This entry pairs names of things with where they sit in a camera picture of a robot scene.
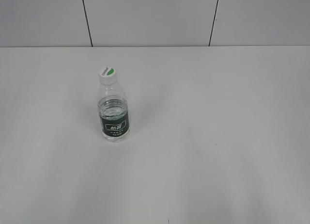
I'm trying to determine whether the clear water bottle green label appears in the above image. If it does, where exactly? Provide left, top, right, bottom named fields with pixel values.
left=97, top=82, right=130, bottom=142

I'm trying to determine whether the white green bottle cap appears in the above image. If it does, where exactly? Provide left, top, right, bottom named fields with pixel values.
left=98, top=67, right=118, bottom=85

